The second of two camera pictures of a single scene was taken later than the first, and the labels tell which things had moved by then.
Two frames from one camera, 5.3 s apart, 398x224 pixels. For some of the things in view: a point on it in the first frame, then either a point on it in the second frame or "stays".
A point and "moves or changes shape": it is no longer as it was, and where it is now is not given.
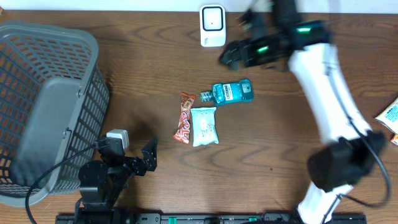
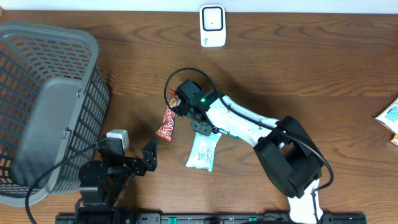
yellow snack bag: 389,117 stays
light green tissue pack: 204,126 moves or changes shape
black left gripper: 148,161 stays
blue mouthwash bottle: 222,93 → 229,133
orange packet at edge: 395,139 stays
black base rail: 158,218 stays
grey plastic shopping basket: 54,104 stays
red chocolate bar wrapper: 183,132 → 165,130
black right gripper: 245,46 → 203,129
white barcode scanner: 212,25 stays
